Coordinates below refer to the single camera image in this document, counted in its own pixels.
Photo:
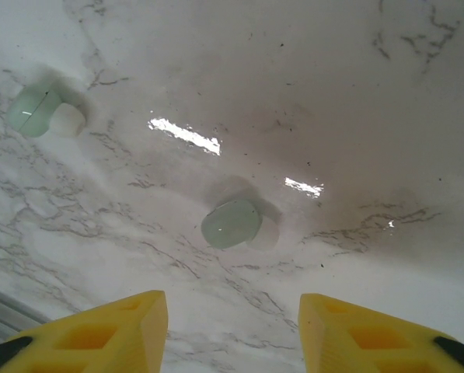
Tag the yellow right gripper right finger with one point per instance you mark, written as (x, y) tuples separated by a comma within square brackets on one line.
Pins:
[(371, 342)]

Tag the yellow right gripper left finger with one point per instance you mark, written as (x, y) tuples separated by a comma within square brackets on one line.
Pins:
[(99, 342)]

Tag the mint green earbud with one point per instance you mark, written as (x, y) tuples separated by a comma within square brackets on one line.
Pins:
[(33, 110), (231, 225)]

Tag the wide aluminium base rail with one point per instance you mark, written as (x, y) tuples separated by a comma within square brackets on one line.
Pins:
[(2, 309)]

